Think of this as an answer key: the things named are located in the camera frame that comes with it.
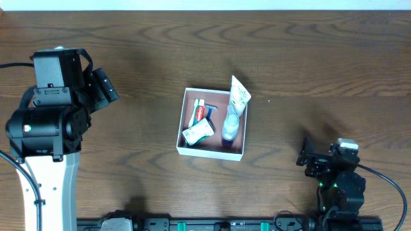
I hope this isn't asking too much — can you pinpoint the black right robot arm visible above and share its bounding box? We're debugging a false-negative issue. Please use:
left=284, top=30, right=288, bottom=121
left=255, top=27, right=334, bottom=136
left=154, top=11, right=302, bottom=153
left=296, top=138, right=366, bottom=231

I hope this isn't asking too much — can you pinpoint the clear foam pump soap bottle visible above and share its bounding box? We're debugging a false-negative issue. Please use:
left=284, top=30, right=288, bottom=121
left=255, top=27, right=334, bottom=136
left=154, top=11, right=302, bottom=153
left=222, top=105, right=240, bottom=148

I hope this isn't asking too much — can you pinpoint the blue disposable razor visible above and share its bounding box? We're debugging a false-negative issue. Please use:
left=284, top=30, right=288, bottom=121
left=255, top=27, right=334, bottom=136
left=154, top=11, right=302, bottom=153
left=205, top=104, right=218, bottom=120

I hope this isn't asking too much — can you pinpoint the green Dettol soap pack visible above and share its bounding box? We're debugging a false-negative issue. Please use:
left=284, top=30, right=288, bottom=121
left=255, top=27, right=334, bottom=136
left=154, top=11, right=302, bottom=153
left=182, top=118, right=214, bottom=146

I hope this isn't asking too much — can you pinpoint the Colgate toothpaste tube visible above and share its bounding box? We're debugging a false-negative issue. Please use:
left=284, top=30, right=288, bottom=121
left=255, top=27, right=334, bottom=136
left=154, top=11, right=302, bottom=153
left=194, top=99, right=205, bottom=124

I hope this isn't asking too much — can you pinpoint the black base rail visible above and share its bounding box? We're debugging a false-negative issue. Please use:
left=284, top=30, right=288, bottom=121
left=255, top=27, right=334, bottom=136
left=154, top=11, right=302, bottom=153
left=76, top=210, right=383, bottom=231

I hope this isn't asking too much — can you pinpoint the white box with red interior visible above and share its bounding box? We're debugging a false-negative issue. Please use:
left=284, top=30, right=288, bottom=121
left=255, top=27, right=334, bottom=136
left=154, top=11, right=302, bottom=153
left=176, top=88, right=247, bottom=161

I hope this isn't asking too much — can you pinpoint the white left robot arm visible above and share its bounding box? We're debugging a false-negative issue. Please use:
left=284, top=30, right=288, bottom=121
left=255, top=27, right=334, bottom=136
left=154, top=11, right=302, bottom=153
left=1, top=47, right=119, bottom=230

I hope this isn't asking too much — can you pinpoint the green toothbrush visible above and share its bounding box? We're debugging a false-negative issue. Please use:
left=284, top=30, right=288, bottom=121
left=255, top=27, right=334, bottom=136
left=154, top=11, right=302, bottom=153
left=188, top=98, right=199, bottom=128

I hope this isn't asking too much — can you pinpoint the white Pantene tube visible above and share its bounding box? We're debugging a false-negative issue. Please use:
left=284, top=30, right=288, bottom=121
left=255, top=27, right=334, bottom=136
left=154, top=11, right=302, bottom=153
left=229, top=75, right=251, bottom=117

